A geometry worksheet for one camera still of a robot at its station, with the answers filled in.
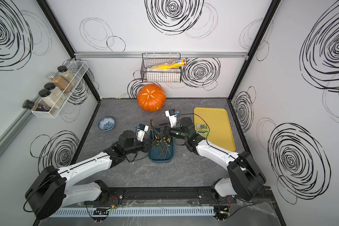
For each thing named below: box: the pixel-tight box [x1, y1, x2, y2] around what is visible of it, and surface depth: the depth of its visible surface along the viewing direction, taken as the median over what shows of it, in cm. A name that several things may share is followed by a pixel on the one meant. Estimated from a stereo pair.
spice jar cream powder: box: [38, 88, 63, 110], surface depth 67 cm
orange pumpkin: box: [137, 83, 167, 112], surface depth 107 cm
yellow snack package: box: [145, 58, 187, 70], surface depth 89 cm
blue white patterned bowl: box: [97, 116, 116, 131], surface depth 104 cm
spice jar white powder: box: [43, 82, 67, 103], surface depth 70 cm
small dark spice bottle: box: [22, 99, 51, 112], surface depth 62 cm
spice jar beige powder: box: [57, 65, 77, 87], surface depth 77 cm
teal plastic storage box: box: [147, 128, 175, 164], surface depth 90 cm
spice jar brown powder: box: [46, 72, 73, 94], surface depth 74 cm
